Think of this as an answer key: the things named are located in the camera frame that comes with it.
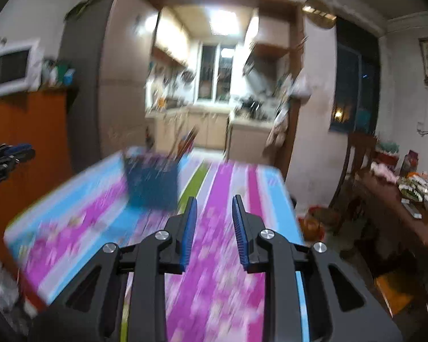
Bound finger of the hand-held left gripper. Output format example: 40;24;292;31
0;148;36;190
0;143;33;172

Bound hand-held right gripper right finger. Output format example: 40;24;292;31
232;195;403;342

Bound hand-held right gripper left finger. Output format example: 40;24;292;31
27;197;197;342

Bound blue slotted utensil holder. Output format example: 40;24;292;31
123;151;181;210

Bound orange wooden cabinet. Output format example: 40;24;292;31
0;86;80;229

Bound floral striped tablecloth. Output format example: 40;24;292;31
3;148;311;342

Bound orange basket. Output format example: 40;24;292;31
298;205;327;241

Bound white microwave oven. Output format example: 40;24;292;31
0;39;43;100

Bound green cup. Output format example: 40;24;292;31
55;60;70;86

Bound kitchen counter cabinets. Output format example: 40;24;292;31
146;105;275;161

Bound hanging cloth bag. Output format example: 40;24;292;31
266;114;289;148

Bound grey refrigerator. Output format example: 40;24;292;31
59;0;161;172

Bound dark wooden side table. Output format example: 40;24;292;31
353;169;428;275

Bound wooden chair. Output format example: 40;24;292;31
328;132;379;236

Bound pink cloth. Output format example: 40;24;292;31
370;162;400;182

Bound white hanging plastic bag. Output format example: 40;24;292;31
290;75;312;100

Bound barred kitchen window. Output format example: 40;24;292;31
198;41;238;102

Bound wooden stool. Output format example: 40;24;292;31
374;269;428;317

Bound steel range hood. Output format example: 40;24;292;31
243;52;282;89

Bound red packet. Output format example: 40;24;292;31
399;150;419;175

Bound beige upper kitchen cabinet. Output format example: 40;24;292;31
152;7;193;68
243;7;300;58

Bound dark room window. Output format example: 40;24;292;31
330;18;382;134

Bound ceiling light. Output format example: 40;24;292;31
210;7;239;36

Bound round straw hat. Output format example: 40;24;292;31
302;0;338;29

